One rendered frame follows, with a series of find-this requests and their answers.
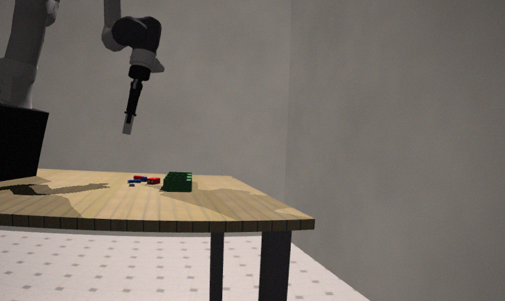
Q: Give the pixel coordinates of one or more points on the green three-compartment bin rack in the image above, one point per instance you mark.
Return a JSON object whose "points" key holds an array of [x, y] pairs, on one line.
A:
{"points": [[175, 181]]}

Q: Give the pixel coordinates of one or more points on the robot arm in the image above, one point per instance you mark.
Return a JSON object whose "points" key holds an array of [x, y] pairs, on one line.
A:
{"points": [[18, 69]]}

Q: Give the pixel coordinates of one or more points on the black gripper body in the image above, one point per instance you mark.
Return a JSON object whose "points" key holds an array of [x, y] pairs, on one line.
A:
{"points": [[141, 73]]}

